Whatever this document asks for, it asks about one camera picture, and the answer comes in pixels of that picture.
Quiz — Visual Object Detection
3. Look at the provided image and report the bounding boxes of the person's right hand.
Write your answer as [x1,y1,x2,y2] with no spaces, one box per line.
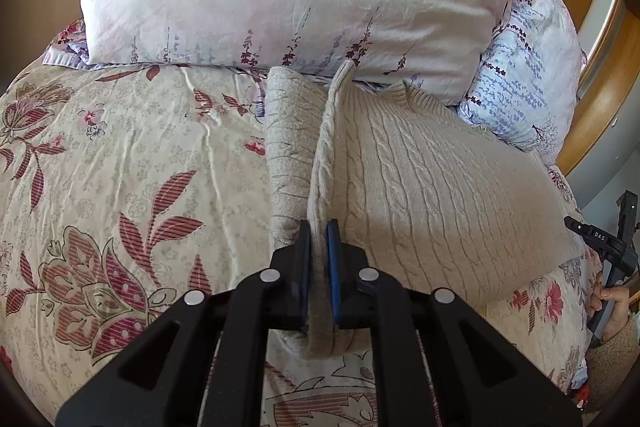
[588,271,639,351]

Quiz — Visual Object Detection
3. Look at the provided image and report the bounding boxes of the white blue-print pillow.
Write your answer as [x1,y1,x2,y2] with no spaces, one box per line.
[457,0,584,165]

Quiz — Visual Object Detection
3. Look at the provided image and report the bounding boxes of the beige fuzzy sleeve forearm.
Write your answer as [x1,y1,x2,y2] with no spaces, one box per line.
[585,315,639,414]

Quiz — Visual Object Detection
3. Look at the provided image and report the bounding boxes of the curved wooden headboard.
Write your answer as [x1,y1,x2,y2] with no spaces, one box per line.
[556,0,639,174]

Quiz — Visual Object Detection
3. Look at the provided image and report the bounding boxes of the floral bed quilt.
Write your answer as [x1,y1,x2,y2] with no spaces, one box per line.
[0,18,604,427]

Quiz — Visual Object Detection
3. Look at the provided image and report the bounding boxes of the beige cable-knit sweater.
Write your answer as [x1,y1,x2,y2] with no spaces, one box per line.
[265,62,584,359]

